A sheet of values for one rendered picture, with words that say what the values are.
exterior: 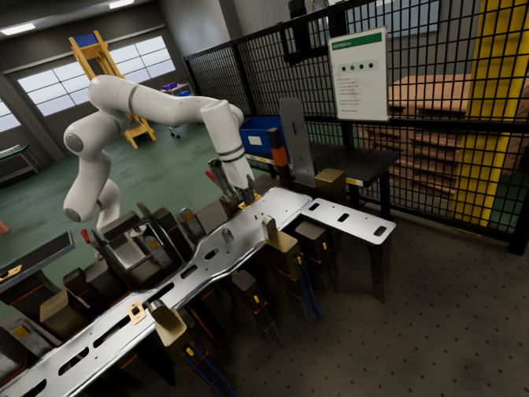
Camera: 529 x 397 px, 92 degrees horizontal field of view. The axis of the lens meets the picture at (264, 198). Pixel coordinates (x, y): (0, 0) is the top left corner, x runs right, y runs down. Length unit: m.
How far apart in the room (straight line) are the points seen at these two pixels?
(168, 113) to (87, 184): 0.51
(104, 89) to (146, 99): 0.13
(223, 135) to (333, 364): 0.74
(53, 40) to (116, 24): 1.80
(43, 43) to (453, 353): 10.56
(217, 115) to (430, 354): 0.88
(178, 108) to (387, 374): 0.94
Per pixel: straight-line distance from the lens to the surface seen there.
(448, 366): 0.94
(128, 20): 10.62
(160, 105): 0.82
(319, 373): 0.92
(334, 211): 0.88
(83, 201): 1.23
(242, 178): 0.79
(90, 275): 1.00
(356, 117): 1.14
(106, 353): 0.86
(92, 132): 0.98
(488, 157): 1.08
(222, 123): 0.74
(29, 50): 10.55
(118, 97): 0.88
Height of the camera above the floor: 1.55
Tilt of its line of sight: 32 degrees down
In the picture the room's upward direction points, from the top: 19 degrees counter-clockwise
